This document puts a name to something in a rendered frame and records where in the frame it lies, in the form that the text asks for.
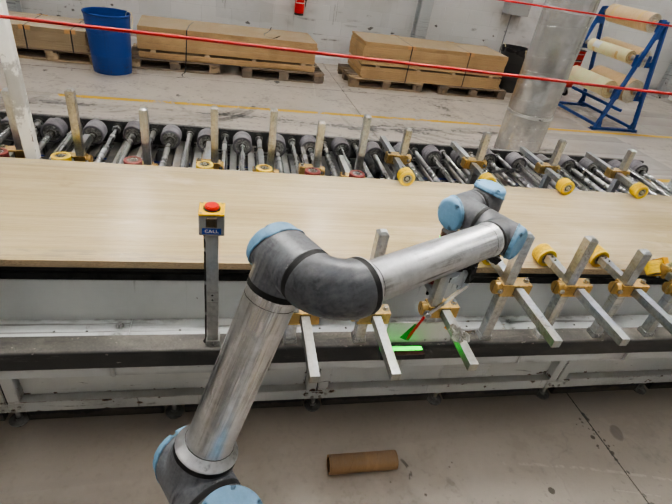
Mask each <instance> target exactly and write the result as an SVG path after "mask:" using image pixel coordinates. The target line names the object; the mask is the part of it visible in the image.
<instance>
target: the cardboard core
mask: <svg viewBox="0 0 672 504"><path fill-rule="evenodd" d="M398 465H399V461H398V455H397V452H396V450H384V451H370V452H356V453H343V454H329V455H327V471H328V475H337V474H349V473H361V472H373V471H386V470H397V469H398Z"/></svg>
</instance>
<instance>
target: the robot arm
mask: <svg viewBox="0 0 672 504"><path fill-rule="evenodd" d="M505 195H506V189H505V188H504V187H503V186H502V185H500V184H498V183H496V182H494V181H490V180H486V179H479V180H477V181H476V182H475V183H474V188H473V189H472V190H468V191H465V192H462V193H459V194H456V195H450V196H448V197H447V198H445V199H443V200H442V201H441V202H440V204H439V206H438V212H437V213H438V219H439V221H440V223H441V225H442V226H443V227H444V228H445V229H447V230H450V231H456V230H458V229H459V230H460V231H457V232H454V233H451V234H448V235H445V236H442V237H439V238H435V239H432V240H429V241H426V242H423V243H420V244H417V245H414V246H411V247H408V248H404V249H401V250H398V251H395V252H392V253H389V254H386V255H383V256H380V257H376V258H373V259H370V260H367V259H365V258H363V257H360V256H354V257H350V258H347V259H344V258H337V257H333V256H331V255H329V254H328V253H327V252H325V251H324V250H323V249H322V248H321V247H319V246H318V245H317V244H316V243H315V242H313V241H312V240H311V239H310V238H309V237H308V236H306V235H305V233H304V232H303V231H302V230H300V229H298V228H296V227H295V226H294V225H292V224H290V223H288V222H274V223H271V224H268V225H266V226H265V227H264V228H261V229H260V230H259V231H257V232H256V233H255V234H254V235H253V237H252V238H251V239H250V241H249V243H248V245H247V248H246V256H247V258H248V262H249V263H250V264H251V265H252V268H251V270H250V273H249V275H248V278H247V281H246V287H245V289H244V292H243V294H242V297H241V299H240V302H239V304H238V307H237V309H236V312H235V314H234V317H233V319H232V322H231V324H230V327H229V329H228V332H227V334H226V337H225V339H224V342H223V345H222V347H221V350H220V352H219V355H218V357H217V360H216V362H215V365H214V367H213V370H212V372H211V375H210V377H209V380H208V382H207V385H206V387H205V390H204V392H203V395H202V397H201V400H200V402H199V405H198V407H197V410H196V412H195V415H194V417H193V420H192V422H191V424H190V425H187V426H184V427H182V428H179V429H178V430H176V431H175V434H174V435H171V434H170V435H169V436H168V437H167V438H166V439H165V440H164V441H163V442H162V443H161V444H160V445H159V447H158V448H157V450H156V452H155V454H154V459H153V469H154V472H155V476H156V479H157V481H158V483H159V484H160V486H161V488H162V490H163V492H164V494H165V496H166V498H167V500H168V502H169V504H263V503H262V501H261V499H260V498H259V496H258V495H257V494H256V493H255V492H254V491H252V490H251V489H249V488H247V487H245V486H242V485H241V484H240V482H239V480H238V479H237V477H236V476H235V474H234V472H233V467H234V465H235V462H236V460H237V457H238V445H237V442H236V440H237V437H238V435H239V433H240V431H241V428H242V426H243V424H244V422H245V420H246V417H247V415H248V413H249V411H250V408H251V406H252V404H253V402H254V399H255V397H256V395H257V393H258V390H259V388H260V386H261V384H262V382H263V379H264V377H265V375H266V373H267V370H268V368H269V366H270V364H271V361H272V359H273V357H274V355H275V353H276V350H277V348H278V346H279V344H280V341H281V339H282V337H283V335H284V332H285V330H286V328H287V326H288V323H289V321H290V319H291V317H292V315H293V312H294V310H295V308H298V309H299V310H301V311H303V312H305V313H308V314H311V315H313V316H317V317H321V318H325V319H331V320H343V321H347V320H358V319H363V318H366V317H368V316H370V315H373V314H375V313H376V312H378V311H379V310H380V308H381V306H382V304H383V301H385V300H388V299H390V298H393V297H395V296H398V295H400V294H403V293H405V292H407V291H410V290H412V289H415V288H417V287H420V286H422V285H425V284H427V283H429V282H432V281H434V280H437V279H439V278H442V277H444V276H447V277H450V278H452V279H451V280H450V283H451V284H455V285H456V289H457V290H459V289H461V288H463V287H465V286H466V285H467V284H468V283H470V282H471V281H472V279H473V278H474V277H475V274H476V271H477V269H478V268H477V267H478V264H479V262H481V261H483V260H486V259H488V260H489V261H490V262H491V263H494V264H495V265H497V264H498V263H499V262H501V261H502V259H501V258H500V255H501V256H503V258H504V259H508V260H510V259H512V258H514V257H515V256H516V255H517V254H518V253H519V251H520V250H521V249H522V247H523V245H524V243H525V241H526V239H527V236H528V230H527V229H526V228H525V227H523V226H522V225H521V224H520V223H519V224H518V223H517V222H515V221H513V220H511V219H509V218H508V217H506V216H504V215H502V214H500V213H499V211H500V209H501V206H502V203H503V201H504V200H505Z"/></svg>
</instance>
